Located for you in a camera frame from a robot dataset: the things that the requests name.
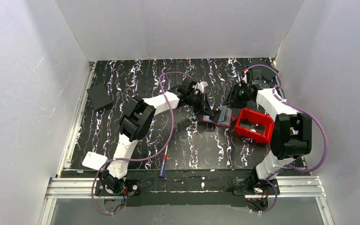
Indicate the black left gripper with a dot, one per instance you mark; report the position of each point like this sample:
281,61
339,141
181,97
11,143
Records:
206,102

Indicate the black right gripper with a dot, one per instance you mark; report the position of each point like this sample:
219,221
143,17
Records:
234,101

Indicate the red leather card holder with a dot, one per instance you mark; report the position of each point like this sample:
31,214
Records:
223,117

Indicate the red plastic bin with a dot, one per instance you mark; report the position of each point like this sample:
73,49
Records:
254,125

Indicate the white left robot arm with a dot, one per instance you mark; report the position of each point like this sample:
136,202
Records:
137,118

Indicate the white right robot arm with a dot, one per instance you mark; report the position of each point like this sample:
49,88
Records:
291,135

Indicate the white card near left base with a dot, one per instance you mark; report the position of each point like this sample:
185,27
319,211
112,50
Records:
93,160

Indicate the black block far right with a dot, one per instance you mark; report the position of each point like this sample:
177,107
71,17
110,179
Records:
266,69

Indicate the black block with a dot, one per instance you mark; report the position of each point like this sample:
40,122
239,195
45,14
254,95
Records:
99,97
266,69

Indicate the blue red screwdriver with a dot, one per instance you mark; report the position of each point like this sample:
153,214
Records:
162,168

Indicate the black block far left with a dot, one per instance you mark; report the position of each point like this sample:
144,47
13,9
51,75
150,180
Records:
99,97

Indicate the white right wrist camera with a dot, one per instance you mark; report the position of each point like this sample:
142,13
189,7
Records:
245,78

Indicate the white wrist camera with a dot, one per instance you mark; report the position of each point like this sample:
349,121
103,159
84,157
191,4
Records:
201,86
245,78

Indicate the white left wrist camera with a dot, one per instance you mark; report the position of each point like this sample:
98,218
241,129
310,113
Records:
201,86

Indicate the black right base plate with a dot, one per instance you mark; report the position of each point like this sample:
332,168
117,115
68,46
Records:
262,188

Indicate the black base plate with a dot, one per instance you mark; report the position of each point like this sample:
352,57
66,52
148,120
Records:
262,188
122,188

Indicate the aluminium front rail frame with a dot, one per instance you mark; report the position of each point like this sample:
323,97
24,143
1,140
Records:
289,186

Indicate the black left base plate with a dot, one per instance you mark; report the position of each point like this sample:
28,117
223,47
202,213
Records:
122,188

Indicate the aluminium left side rail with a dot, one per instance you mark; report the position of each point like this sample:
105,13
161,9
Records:
65,162

